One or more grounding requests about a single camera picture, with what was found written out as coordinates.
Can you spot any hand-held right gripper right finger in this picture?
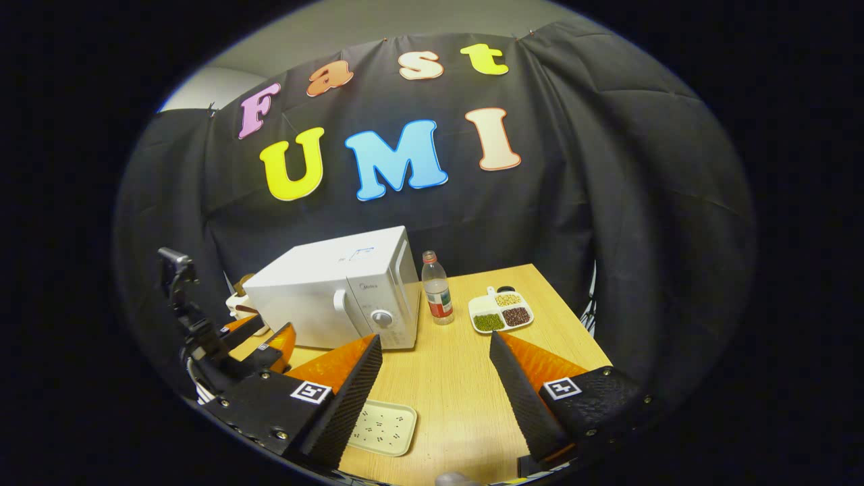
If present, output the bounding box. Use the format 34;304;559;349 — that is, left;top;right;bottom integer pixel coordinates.
489;331;652;463

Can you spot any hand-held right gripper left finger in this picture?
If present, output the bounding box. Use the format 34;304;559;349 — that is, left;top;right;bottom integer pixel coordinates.
202;333;383;470

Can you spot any white microwave oven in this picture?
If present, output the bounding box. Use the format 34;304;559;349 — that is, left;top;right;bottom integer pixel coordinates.
243;225;423;350

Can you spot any white toaster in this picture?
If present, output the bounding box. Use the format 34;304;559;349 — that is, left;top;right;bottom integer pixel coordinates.
225;290;267;333

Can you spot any pale green square tray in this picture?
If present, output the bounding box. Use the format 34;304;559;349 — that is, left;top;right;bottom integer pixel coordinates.
348;400;418;458

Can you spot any white divided dish of beans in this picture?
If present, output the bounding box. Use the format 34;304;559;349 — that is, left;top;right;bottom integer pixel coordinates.
468;286;535;335

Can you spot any clear bottle with red label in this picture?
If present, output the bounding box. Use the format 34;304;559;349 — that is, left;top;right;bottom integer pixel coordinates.
421;250;455;326

